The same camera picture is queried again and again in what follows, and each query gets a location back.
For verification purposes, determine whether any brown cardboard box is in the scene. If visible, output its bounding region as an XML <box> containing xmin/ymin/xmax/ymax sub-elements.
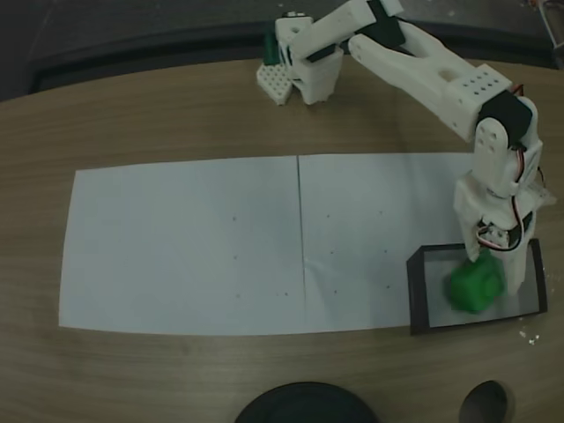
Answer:
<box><xmin>405</xmin><ymin>239</ymin><xmax>549</xmax><ymax>337</ymax></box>

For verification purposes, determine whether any green cube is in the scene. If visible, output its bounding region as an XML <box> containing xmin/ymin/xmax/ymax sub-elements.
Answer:
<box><xmin>448</xmin><ymin>249</ymin><xmax>506</xmax><ymax>315</ymax></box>

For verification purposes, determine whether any black round-base stand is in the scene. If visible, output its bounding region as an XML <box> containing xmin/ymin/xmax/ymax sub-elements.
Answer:
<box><xmin>233</xmin><ymin>381</ymin><xmax>376</xmax><ymax>423</ymax></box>

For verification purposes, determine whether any green table clamp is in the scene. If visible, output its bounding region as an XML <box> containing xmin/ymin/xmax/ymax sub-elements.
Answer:
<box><xmin>262</xmin><ymin>33</ymin><xmax>283</xmax><ymax>67</ymax></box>

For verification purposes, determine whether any white paper sheet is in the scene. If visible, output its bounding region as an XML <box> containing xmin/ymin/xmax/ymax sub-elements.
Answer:
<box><xmin>297</xmin><ymin>152</ymin><xmax>478</xmax><ymax>330</ymax></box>
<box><xmin>58</xmin><ymin>154</ymin><xmax>308</xmax><ymax>337</ymax></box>

